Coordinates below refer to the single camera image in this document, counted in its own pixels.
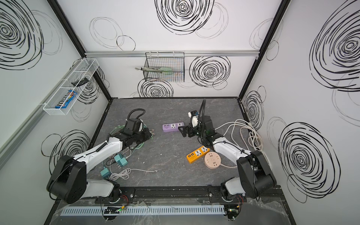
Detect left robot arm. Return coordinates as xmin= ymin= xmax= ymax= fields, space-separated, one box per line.
xmin=46 ymin=109 xmax=152 ymax=204

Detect round pink power strip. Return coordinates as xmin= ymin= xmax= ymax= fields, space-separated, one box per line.
xmin=204 ymin=152 xmax=221 ymax=169

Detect black wire basket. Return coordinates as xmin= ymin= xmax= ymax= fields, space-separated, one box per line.
xmin=141 ymin=51 xmax=185 ymax=83

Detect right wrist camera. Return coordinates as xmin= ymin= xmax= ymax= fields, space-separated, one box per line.
xmin=188 ymin=110 xmax=199 ymax=128

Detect teal charger plug front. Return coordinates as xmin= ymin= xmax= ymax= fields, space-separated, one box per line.
xmin=100 ymin=167 xmax=112 ymax=180

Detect white wire shelf basket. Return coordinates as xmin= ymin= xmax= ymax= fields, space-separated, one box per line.
xmin=43 ymin=58 xmax=99 ymax=116

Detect white usb cable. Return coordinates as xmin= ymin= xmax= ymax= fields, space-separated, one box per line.
xmin=109 ymin=168 xmax=159 ymax=181

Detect grey slotted cable duct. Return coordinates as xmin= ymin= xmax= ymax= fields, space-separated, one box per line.
xmin=61 ymin=205 xmax=225 ymax=216

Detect teal charger plug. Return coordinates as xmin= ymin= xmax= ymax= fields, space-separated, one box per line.
xmin=100 ymin=167 xmax=112 ymax=180
xmin=113 ymin=154 xmax=128 ymax=167

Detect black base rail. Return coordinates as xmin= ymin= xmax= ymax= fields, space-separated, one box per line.
xmin=95 ymin=185 xmax=285 ymax=204

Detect orange power strip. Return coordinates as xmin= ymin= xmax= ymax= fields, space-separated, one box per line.
xmin=186 ymin=146 xmax=210 ymax=164

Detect white power cords bundle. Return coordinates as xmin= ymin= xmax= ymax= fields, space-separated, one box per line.
xmin=215 ymin=118 xmax=265 ymax=158

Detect blue candy packet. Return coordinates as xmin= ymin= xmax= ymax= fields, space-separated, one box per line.
xmin=55 ymin=90 xmax=77 ymax=109

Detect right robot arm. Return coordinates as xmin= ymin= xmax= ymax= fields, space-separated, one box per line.
xmin=179 ymin=99 xmax=277 ymax=202

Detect purple power strip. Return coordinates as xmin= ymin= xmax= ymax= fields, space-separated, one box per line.
xmin=162 ymin=122 xmax=184 ymax=132

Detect green tongs in basket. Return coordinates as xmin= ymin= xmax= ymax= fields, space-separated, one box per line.
xmin=135 ymin=67 xmax=173 ymax=76

